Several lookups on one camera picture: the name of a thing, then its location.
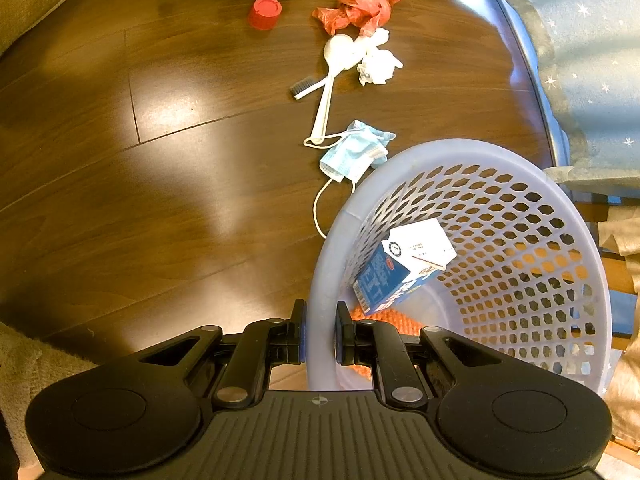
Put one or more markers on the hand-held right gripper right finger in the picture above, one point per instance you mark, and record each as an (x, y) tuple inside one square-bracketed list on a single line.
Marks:
[(341, 332)]

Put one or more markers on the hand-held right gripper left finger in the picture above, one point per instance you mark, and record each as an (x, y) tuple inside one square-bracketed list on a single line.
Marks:
[(300, 332)]

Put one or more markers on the lavender plastic mesh basket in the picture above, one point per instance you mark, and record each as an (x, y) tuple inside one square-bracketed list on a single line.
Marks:
[(320, 280)]

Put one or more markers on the blue and white carton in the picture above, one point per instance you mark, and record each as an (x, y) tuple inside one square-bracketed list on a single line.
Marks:
[(380, 280)]

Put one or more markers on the blue face mask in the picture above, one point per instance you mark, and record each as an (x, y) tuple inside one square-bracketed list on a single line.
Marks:
[(350, 152)]

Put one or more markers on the white toothbrush with dark bristles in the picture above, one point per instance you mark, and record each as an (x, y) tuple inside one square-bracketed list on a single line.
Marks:
[(299, 91)]

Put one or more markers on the white tissue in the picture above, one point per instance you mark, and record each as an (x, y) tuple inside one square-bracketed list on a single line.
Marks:
[(380, 67)]

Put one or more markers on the white plastic spoon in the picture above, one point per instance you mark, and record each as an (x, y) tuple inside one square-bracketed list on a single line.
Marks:
[(336, 52)]

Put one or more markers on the red bottle cap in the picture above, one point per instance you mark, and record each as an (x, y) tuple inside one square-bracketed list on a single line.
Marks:
[(265, 12)]

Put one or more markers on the red plastic bag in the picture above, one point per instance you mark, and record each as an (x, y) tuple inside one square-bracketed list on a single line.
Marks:
[(367, 0)]

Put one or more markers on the orange net bag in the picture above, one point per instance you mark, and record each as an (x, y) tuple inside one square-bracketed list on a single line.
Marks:
[(395, 322)]

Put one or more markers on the beige plush clothing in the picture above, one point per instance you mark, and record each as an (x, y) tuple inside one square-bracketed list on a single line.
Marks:
[(30, 365)]

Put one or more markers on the beige chair cover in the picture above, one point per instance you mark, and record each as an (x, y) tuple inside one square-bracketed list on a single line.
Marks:
[(620, 235)]

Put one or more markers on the blue star curtain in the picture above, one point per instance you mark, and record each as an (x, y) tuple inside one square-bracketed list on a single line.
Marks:
[(590, 35)]

